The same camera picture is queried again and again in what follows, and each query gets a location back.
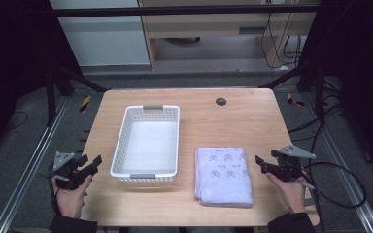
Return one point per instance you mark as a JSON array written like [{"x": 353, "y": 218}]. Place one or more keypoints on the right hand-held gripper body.
[{"x": 288, "y": 165}]

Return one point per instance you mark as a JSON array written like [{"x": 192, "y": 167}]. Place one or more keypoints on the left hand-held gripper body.
[{"x": 65, "y": 171}]

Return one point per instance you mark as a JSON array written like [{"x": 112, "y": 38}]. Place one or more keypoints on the lavender printed towel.
[{"x": 223, "y": 176}]

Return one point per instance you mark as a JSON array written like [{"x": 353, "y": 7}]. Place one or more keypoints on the white plastic basket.
[{"x": 149, "y": 145}]

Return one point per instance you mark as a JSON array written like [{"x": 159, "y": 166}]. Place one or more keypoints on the person's left hand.
[{"x": 71, "y": 197}]

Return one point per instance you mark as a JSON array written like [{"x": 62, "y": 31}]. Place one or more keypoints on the person's right hand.
[{"x": 289, "y": 194}]

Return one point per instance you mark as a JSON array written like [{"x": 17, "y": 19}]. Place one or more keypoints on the yellow black floor tape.
[
  {"x": 85, "y": 103},
  {"x": 293, "y": 100}
]

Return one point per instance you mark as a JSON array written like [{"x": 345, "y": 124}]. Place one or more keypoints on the black metal stand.
[
  {"x": 319, "y": 93},
  {"x": 50, "y": 97}
]

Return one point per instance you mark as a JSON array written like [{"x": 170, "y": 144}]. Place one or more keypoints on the black curtain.
[
  {"x": 362, "y": 64},
  {"x": 13, "y": 64}
]

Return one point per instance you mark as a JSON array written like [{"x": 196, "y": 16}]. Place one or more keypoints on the white cabinet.
[{"x": 107, "y": 39}]

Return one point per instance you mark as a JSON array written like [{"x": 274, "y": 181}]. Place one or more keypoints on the light wooden desk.
[{"x": 207, "y": 24}]

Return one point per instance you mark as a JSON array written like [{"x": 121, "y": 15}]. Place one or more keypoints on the metal floor rail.
[
  {"x": 343, "y": 165},
  {"x": 29, "y": 165}
]

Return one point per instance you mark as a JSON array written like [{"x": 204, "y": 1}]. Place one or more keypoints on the black horizontal frame bar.
[{"x": 175, "y": 10}]

